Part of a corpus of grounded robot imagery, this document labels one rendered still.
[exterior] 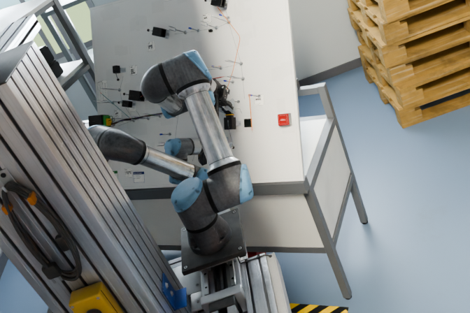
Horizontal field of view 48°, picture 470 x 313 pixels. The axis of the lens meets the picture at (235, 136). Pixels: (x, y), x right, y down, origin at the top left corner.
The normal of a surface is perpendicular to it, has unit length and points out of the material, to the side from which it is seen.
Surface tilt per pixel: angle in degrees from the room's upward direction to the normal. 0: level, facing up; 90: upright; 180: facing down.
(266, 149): 54
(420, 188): 0
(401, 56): 90
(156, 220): 90
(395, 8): 90
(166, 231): 90
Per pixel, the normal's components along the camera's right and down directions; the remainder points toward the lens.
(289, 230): -0.33, 0.60
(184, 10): -0.47, 0.02
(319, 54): 0.10, 0.50
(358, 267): -0.35, -0.79
